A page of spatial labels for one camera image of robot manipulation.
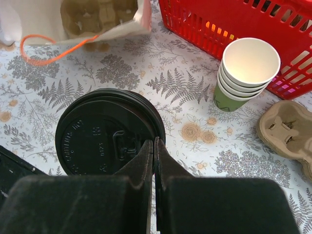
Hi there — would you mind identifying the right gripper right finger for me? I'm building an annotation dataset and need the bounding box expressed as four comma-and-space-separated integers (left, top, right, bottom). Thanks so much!
154, 138, 299, 234

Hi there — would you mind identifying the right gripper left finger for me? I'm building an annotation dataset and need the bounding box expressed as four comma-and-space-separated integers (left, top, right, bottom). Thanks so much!
0, 140, 153, 234

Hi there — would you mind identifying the black plastic cup lid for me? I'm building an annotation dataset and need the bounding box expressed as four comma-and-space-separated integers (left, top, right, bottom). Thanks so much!
55, 88, 166, 175

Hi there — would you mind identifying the stack of green paper cups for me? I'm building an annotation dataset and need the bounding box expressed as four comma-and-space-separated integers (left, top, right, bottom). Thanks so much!
213, 38, 281, 112

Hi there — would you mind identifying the cardboard cup carrier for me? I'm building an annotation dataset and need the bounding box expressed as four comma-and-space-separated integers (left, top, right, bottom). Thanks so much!
60, 0, 138, 39
256, 100, 312, 179

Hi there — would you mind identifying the beige paper bag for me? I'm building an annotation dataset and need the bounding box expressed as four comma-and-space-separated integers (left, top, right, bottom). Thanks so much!
0, 0, 153, 66

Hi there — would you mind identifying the red plastic shopping basket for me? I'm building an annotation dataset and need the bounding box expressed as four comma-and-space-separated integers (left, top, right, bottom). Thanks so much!
159, 0, 312, 99

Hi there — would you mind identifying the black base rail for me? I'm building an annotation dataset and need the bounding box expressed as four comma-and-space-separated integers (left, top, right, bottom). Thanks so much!
0, 146, 46, 207

